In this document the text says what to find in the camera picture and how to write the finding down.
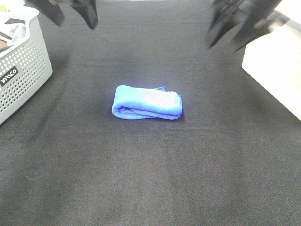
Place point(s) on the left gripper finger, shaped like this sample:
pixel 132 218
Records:
pixel 50 9
pixel 87 9

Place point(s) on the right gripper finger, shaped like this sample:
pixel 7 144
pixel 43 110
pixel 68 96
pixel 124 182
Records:
pixel 221 23
pixel 254 28

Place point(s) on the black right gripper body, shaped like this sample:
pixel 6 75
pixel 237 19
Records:
pixel 257 8

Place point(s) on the blue microfiber towel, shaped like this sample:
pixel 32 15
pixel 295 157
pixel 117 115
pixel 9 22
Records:
pixel 139 103

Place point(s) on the grey cloth in basket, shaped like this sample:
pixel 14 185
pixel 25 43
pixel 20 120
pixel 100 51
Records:
pixel 12 33

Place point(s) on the white plastic storage crate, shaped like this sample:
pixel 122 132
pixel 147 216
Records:
pixel 274 60

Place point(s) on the grey perforated plastic basket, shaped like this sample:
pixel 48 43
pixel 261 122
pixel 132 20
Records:
pixel 24 67

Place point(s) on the black table cloth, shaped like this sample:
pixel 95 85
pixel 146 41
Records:
pixel 232 159

